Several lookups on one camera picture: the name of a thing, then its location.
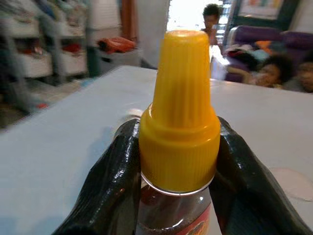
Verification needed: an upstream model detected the orange cloth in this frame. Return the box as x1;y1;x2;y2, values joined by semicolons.
97;36;136;54

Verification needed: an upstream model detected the yellow-capped brown sauce bottle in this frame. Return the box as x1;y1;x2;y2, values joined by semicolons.
135;29;222;235

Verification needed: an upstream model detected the white round disc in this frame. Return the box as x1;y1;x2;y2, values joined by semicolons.
268;167;313;202

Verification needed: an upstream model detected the dark-framed wall picture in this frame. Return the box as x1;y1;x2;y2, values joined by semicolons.
233;0;298;30

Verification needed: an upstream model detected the white shelf unit with clothes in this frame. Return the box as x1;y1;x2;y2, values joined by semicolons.
0;0;89;83

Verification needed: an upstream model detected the standing dark-haired person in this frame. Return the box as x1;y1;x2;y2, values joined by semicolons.
201;3;224;46

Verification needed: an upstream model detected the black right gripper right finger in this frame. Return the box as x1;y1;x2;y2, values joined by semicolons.
209;116;313;235

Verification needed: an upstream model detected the curly-haired child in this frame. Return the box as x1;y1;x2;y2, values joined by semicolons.
227;53;295;89

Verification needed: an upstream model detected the short-haired child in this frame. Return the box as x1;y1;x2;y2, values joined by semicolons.
283;55;313;94

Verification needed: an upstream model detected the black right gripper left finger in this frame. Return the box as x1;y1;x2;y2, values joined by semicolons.
52;119;143;235

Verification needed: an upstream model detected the pile of colourful clothes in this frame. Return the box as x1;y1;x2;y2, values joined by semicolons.
226;40;273;65

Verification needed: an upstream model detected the purple sofa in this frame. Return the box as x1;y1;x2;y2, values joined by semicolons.
224;24;313;85

